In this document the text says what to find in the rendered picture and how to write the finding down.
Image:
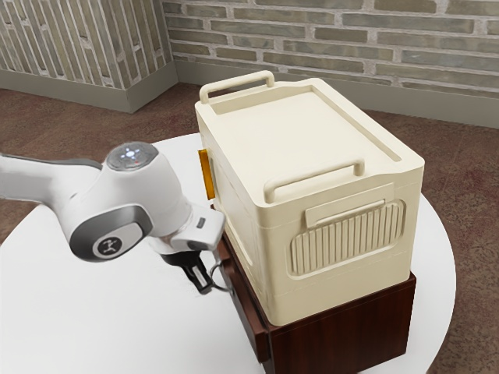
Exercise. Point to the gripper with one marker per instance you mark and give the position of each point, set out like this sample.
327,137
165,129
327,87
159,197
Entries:
182,260

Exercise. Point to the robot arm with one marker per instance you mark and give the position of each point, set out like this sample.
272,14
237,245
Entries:
117,202

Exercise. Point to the cream box with lid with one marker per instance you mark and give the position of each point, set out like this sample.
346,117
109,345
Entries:
304,202

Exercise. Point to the dark wood cabinet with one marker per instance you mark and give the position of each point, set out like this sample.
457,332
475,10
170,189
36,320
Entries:
335,327

